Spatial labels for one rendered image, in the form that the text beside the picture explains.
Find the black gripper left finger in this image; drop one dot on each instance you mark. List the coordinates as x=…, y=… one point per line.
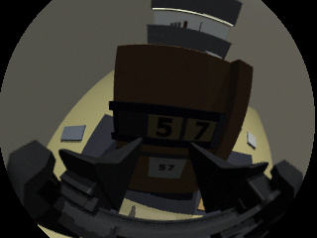
x=112, y=172

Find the grey flat rectangular slab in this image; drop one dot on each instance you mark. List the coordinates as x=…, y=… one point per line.
x=73, y=132

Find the tan letter tile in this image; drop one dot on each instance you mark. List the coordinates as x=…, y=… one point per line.
x=199, y=130
x=164, y=127
x=200, y=204

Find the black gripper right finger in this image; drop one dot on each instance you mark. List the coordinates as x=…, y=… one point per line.
x=218, y=179

